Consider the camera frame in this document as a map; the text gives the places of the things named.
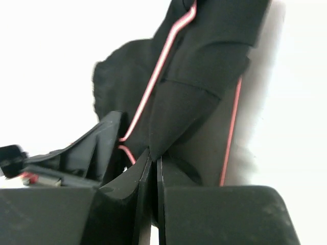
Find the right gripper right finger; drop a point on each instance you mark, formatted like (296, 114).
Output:
(189, 213)

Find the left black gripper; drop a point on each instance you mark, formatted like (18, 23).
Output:
(92, 160)

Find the pink wire hanger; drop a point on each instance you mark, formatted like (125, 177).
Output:
(175, 29)

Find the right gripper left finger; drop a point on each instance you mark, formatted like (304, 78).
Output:
(117, 213)

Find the black trousers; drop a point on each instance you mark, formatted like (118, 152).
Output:
(188, 113)

